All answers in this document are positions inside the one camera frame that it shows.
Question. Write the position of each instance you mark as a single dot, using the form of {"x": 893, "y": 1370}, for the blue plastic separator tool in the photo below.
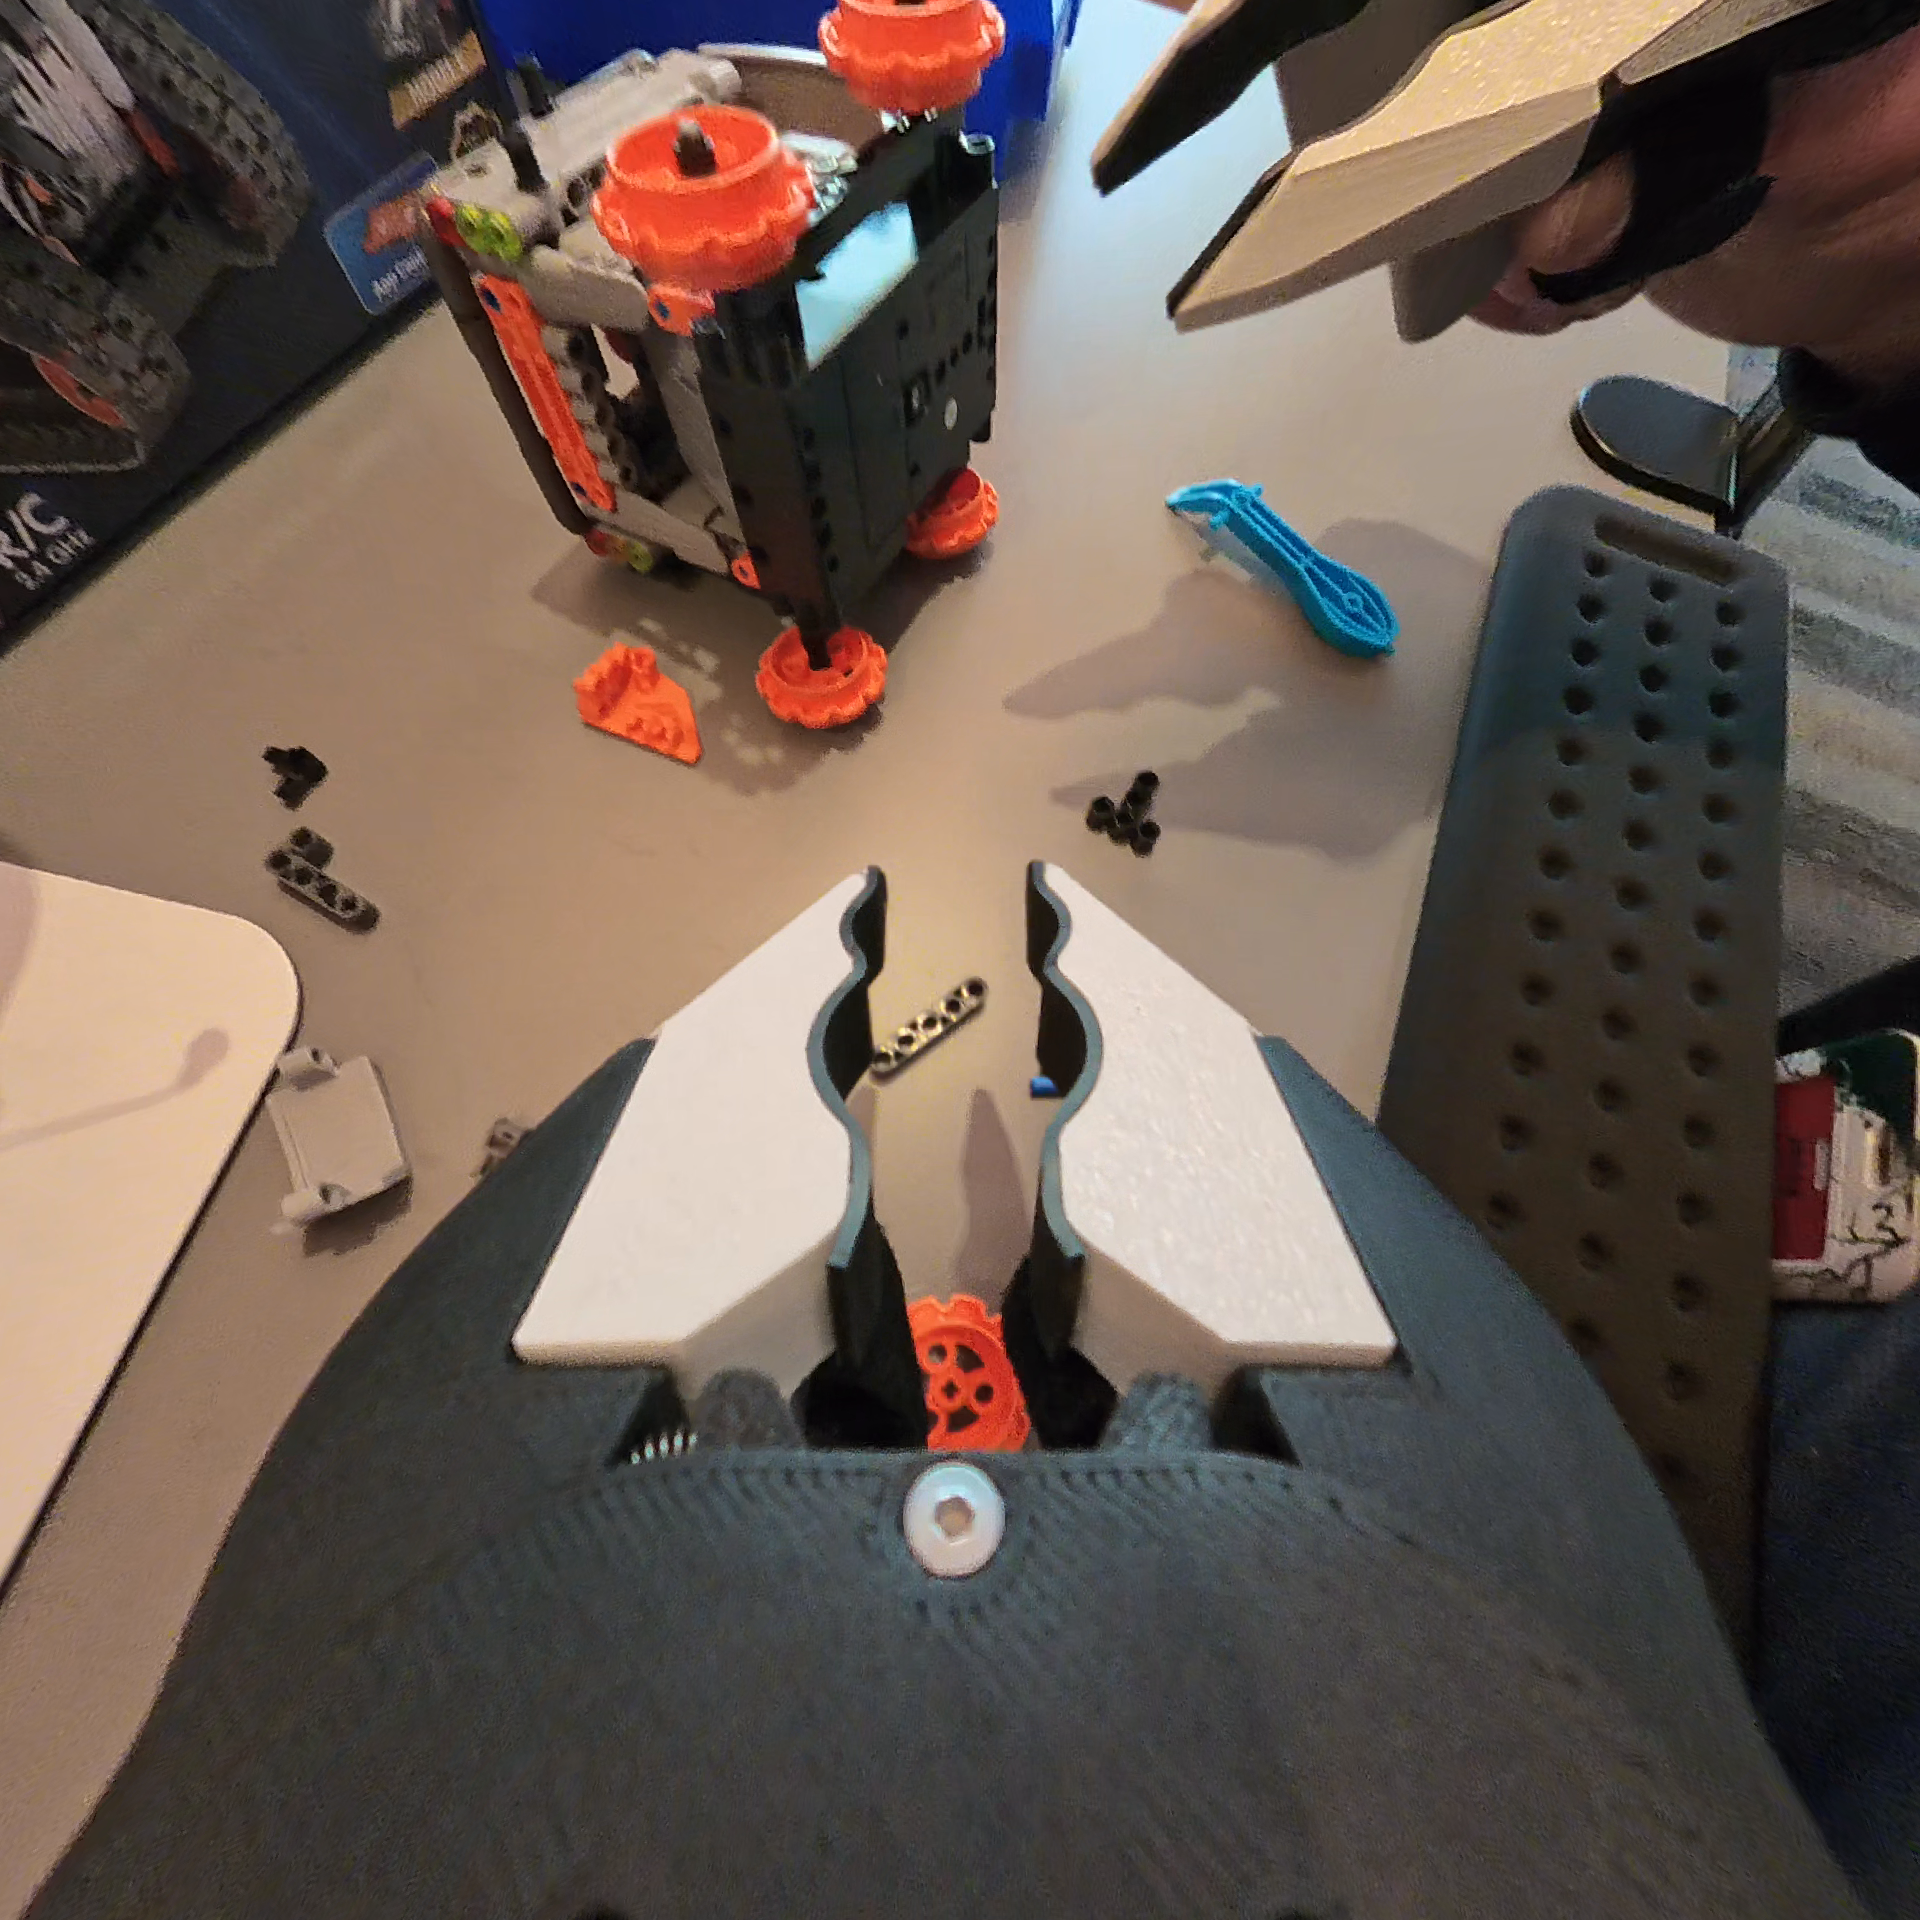
{"x": 1290, "y": 570}

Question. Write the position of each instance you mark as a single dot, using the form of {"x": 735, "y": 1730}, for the person's right forearm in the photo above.
{"x": 1874, "y": 427}

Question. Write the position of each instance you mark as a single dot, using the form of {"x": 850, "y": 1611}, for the cluster of black bushes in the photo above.
{"x": 1117, "y": 819}

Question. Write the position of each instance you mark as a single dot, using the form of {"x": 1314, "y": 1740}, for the black angled piece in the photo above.
{"x": 288, "y": 764}

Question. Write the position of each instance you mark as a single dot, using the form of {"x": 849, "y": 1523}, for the black short beam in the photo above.
{"x": 323, "y": 882}

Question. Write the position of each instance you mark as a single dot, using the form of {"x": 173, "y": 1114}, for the orange wedge piece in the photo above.
{"x": 639, "y": 714}

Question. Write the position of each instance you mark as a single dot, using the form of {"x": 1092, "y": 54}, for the black straight beam with holes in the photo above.
{"x": 930, "y": 1026}

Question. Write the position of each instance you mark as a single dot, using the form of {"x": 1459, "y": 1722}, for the blue plastic bin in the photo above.
{"x": 1049, "y": 60}

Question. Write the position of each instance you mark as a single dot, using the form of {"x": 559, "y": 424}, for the black disc base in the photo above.
{"x": 1650, "y": 435}

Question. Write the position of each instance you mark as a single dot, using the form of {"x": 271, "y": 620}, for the orange toothed wheel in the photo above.
{"x": 975, "y": 1380}

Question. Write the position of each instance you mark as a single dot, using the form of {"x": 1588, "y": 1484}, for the grey panel pieces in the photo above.
{"x": 345, "y": 1140}

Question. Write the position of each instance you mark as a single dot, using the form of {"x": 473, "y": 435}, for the person's right hand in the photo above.
{"x": 1844, "y": 225}

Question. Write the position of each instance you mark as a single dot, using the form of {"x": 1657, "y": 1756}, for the white patterned badge card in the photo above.
{"x": 1844, "y": 1201}

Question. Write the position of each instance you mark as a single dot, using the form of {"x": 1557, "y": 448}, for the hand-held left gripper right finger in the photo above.
{"x": 1215, "y": 1201}

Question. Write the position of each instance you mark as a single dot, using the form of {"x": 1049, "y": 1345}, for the toy robot model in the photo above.
{"x": 868, "y": 376}

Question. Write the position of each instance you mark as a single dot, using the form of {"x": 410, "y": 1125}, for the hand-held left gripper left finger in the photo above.
{"x": 705, "y": 1184}

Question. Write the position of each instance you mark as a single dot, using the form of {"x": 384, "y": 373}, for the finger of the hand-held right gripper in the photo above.
{"x": 1201, "y": 89}
{"x": 1424, "y": 164}

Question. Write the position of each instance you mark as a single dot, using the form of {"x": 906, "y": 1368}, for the dark perforated panel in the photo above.
{"x": 1500, "y": 901}

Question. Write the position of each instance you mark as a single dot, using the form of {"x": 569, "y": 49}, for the robot kit box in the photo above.
{"x": 224, "y": 299}

